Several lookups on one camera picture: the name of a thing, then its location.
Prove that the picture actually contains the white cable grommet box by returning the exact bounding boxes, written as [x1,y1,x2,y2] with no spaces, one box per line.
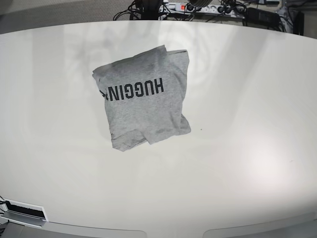
[0,197,49,228]

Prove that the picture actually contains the black power adapter brick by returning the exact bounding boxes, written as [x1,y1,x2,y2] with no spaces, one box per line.
[246,7,280,26]

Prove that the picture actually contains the grey t-shirt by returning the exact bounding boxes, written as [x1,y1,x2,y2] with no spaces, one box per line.
[92,46,191,152]

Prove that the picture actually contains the white power strip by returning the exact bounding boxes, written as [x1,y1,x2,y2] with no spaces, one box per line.
[159,0,246,19]

